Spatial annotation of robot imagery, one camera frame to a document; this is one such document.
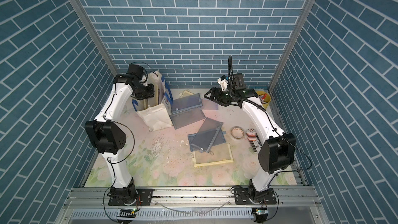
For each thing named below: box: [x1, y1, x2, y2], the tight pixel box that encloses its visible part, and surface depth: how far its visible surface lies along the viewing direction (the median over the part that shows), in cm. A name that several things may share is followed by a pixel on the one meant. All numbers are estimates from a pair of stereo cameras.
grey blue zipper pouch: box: [171, 92, 203, 114], surface depth 114 cm
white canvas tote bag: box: [132, 70, 173, 132], surface depth 91 cm
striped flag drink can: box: [245, 128, 263, 155], surface depth 92 cm
